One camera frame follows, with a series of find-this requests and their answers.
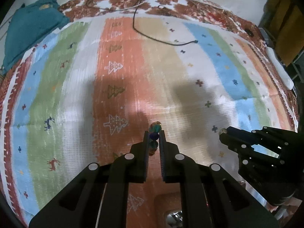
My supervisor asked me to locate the metal jewelry tin box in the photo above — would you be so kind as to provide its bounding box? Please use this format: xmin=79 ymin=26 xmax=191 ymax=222
xmin=154 ymin=193 xmax=210 ymax=228

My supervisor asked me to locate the multicolour small bead bracelet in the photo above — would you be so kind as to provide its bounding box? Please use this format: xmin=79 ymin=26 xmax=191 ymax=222
xmin=148 ymin=121 xmax=162 ymax=157

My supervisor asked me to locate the small black object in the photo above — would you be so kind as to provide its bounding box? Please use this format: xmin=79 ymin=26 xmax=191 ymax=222
xmin=244 ymin=28 xmax=254 ymax=37

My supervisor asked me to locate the yellow curtain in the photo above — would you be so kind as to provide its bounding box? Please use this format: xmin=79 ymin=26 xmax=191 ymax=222
xmin=263 ymin=0 xmax=303 ymax=66

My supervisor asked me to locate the teal cloth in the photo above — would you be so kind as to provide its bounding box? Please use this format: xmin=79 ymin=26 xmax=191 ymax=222
xmin=3 ymin=0 xmax=70 ymax=74

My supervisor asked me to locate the white cable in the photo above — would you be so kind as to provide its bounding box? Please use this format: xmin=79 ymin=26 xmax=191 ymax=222
xmin=95 ymin=0 xmax=157 ymax=12

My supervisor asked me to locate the black charger cable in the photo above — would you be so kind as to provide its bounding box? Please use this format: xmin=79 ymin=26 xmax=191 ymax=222
xmin=116 ymin=0 xmax=199 ymax=46

